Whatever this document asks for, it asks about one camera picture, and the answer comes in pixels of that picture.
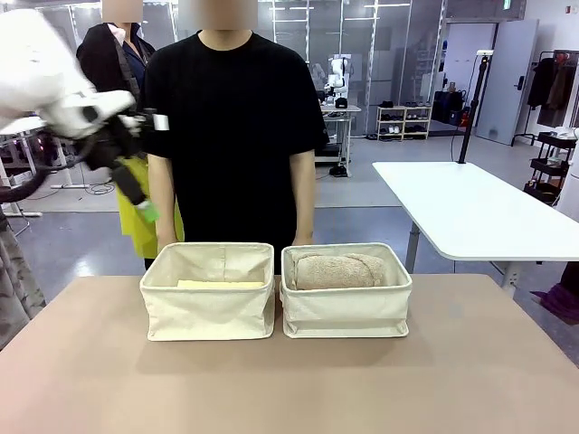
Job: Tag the large white table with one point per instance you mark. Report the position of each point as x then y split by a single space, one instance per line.
475 203

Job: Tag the white background desk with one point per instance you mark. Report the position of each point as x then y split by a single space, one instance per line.
339 108

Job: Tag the black tripod stand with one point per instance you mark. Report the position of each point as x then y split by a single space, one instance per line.
475 99

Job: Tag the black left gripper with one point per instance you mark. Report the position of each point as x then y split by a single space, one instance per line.
106 144

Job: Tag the person's right forearm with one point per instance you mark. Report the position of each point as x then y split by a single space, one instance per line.
165 203

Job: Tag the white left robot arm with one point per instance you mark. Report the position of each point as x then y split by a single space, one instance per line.
31 68

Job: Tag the black clothes rack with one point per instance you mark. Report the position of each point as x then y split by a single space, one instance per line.
543 81

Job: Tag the grey door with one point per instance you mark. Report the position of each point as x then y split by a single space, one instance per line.
506 90

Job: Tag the purple cloth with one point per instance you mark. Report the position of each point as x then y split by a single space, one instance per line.
561 298

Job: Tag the cream fabric basket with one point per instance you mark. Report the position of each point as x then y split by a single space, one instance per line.
339 312
203 312

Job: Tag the white shoe rack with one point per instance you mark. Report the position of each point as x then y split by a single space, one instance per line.
404 107

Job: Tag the person torso black t-shirt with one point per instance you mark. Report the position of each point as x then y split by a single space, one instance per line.
235 135

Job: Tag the black utility cart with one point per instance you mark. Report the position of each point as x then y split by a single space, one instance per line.
549 163

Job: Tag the yellow towel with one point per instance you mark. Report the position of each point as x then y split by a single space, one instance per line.
217 285

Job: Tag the person's left forearm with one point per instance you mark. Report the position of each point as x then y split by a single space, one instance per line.
302 194

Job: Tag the person with yellow apron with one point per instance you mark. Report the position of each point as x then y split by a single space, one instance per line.
131 239

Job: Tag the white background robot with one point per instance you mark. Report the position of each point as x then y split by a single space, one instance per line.
338 72

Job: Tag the beige towel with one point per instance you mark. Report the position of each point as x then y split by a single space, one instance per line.
335 273

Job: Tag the black bag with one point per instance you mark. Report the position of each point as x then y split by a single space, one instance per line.
450 108

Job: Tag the grey hanging cloth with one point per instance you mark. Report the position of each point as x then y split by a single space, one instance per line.
18 280

